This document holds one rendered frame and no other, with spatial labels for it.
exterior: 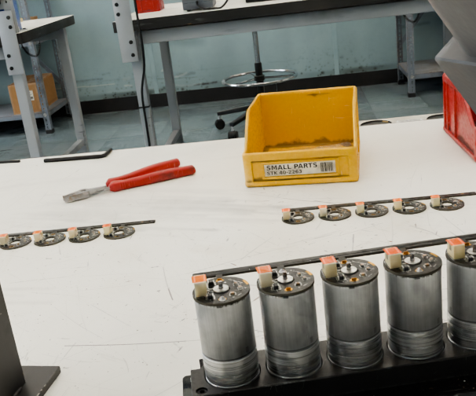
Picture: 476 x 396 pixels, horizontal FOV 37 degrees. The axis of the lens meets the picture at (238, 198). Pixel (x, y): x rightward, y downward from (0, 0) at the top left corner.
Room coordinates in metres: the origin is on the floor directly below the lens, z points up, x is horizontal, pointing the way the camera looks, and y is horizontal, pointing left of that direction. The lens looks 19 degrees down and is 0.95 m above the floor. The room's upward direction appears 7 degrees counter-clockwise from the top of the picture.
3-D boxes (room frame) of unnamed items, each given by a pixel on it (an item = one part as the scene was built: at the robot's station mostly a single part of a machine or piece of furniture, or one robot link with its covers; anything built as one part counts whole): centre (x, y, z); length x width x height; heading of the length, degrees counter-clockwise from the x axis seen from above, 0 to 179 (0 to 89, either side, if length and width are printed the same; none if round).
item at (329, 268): (0.28, -0.04, 0.82); 0.01 x 0.01 x 0.01; 3
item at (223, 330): (0.27, 0.01, 0.79); 0.02 x 0.02 x 0.05
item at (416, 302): (0.28, -0.07, 0.79); 0.02 x 0.02 x 0.05
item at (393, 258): (0.28, -0.06, 0.82); 0.01 x 0.01 x 0.01; 3
